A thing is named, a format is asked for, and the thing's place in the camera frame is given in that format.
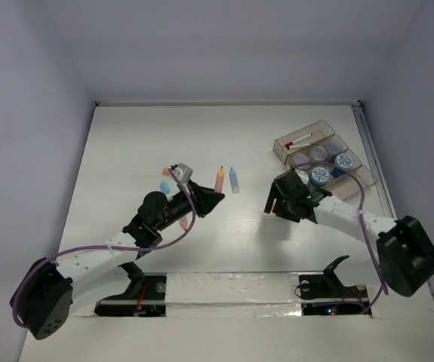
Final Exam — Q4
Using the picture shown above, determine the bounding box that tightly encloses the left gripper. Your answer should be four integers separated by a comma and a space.
154, 179, 223, 232

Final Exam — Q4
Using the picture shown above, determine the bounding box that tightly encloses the yellow highlighter cap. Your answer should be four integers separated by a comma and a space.
270, 199, 277, 213

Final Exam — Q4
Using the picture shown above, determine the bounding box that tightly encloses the blue paint jar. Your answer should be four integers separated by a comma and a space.
331, 152, 355, 178
309, 166, 331, 187

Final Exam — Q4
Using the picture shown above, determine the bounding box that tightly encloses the red whiteboard marker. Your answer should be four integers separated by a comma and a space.
285, 133, 312, 149

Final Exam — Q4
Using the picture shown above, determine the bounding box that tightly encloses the clear paperclip jar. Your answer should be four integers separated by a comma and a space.
291, 153, 310, 170
309, 146, 328, 161
326, 140, 343, 155

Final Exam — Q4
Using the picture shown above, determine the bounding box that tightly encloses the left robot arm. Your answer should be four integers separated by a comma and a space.
9, 181, 225, 340

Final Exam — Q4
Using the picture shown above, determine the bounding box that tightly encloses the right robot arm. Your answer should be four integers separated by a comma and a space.
264, 170, 434, 297

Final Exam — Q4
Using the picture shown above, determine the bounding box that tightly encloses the blue highlighter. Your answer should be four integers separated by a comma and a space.
229, 167, 240, 194

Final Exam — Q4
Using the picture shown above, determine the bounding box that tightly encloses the blue highlighter cap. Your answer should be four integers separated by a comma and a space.
159, 181, 171, 195

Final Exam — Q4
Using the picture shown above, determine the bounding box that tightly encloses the clear four-compartment organizer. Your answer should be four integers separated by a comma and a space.
273, 120, 377, 201

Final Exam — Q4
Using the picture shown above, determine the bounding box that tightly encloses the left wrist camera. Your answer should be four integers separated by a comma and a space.
169, 163, 193, 185

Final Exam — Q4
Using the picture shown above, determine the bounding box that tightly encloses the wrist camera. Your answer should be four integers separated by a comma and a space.
169, 163, 193, 185
294, 169, 309, 187

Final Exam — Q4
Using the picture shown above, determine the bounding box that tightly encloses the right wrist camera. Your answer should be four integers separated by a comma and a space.
294, 169, 309, 187

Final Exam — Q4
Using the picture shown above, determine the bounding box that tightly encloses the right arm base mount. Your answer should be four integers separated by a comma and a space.
294, 256, 371, 316

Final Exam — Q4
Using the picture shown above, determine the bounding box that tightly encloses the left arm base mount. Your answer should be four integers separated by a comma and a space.
94, 262, 167, 318

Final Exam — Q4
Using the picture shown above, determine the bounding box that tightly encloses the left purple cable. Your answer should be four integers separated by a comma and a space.
12, 167, 199, 328

